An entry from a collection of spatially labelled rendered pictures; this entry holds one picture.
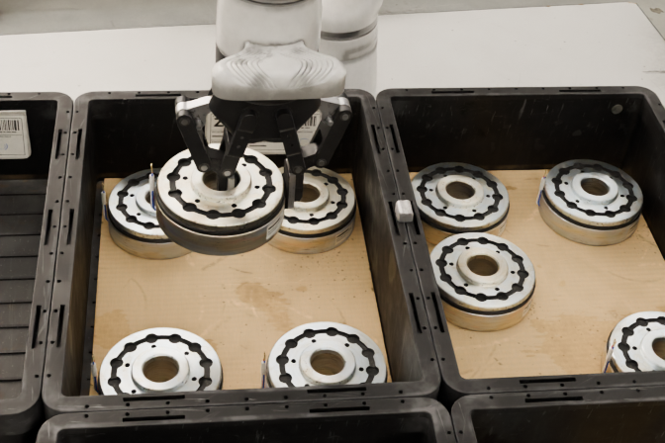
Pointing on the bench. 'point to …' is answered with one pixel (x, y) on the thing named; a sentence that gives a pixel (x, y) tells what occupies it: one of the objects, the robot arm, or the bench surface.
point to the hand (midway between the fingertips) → (259, 187)
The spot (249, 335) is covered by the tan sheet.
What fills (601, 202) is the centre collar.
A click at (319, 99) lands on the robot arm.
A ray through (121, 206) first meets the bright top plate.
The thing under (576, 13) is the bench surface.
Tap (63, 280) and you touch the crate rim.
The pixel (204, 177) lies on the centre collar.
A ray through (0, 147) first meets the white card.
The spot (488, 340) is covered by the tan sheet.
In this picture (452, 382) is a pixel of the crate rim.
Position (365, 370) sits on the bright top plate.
